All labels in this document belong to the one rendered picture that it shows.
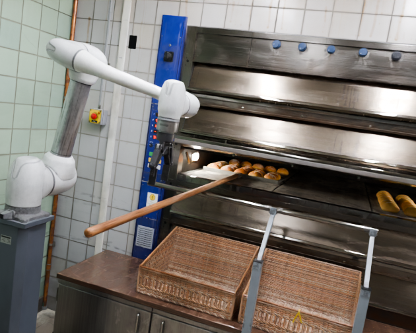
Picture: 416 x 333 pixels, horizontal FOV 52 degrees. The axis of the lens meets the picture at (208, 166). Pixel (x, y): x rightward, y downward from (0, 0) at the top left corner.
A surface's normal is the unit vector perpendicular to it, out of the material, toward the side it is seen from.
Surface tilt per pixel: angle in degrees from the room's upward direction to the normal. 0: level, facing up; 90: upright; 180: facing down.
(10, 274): 90
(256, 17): 90
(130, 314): 90
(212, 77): 69
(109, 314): 90
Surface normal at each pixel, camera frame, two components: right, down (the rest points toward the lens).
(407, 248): -0.25, -0.26
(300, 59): -0.32, 0.07
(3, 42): 0.94, 0.18
